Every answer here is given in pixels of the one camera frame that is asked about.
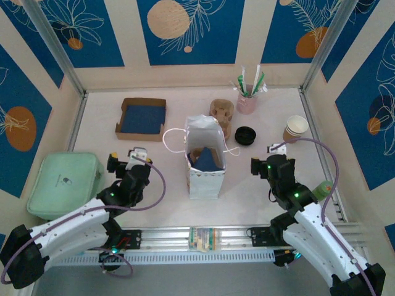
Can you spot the white printed paper bag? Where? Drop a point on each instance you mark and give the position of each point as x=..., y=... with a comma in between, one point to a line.
x=203, y=188

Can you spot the green wrapped drinking straw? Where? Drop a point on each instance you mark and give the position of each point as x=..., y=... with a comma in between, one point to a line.
x=261, y=80
x=241, y=83

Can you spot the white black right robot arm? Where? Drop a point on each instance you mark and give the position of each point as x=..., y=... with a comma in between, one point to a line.
x=321, y=240

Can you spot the green round container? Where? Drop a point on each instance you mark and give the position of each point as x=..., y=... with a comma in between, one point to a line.
x=321, y=189

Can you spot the brown cardboard tray box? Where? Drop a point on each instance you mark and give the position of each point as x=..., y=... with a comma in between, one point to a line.
x=139, y=137

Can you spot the white wrapped drinking straw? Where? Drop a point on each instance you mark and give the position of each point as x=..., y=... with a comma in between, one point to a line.
x=236, y=86
x=244, y=78
x=263, y=88
x=256, y=77

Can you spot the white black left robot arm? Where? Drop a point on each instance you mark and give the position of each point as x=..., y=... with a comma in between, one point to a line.
x=68, y=225

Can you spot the pink straw holder cup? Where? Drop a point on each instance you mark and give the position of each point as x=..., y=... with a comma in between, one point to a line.
x=247, y=106

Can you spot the aluminium table edge rail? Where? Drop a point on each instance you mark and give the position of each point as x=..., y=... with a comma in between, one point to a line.
x=77, y=123
x=318, y=135

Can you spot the blue paper napkin stack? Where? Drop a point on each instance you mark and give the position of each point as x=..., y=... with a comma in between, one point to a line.
x=142, y=120

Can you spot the brown pulp carrier stack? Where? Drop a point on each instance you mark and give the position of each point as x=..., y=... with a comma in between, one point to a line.
x=222, y=108

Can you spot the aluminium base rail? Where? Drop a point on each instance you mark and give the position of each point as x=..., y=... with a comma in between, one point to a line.
x=172, y=237

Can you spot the circuit board with green light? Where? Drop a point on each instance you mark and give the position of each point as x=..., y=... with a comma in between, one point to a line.
x=284, y=259
x=109, y=255

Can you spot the brown pulp cup carrier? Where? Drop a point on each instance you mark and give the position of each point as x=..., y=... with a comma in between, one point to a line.
x=193, y=156

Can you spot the aluminium frame post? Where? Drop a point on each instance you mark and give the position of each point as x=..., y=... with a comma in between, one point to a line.
x=55, y=46
x=327, y=46

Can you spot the clear taped label packet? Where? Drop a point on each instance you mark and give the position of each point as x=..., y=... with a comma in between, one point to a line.
x=202, y=239

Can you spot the black plastic lid stack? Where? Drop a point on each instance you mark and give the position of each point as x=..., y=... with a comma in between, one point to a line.
x=245, y=135

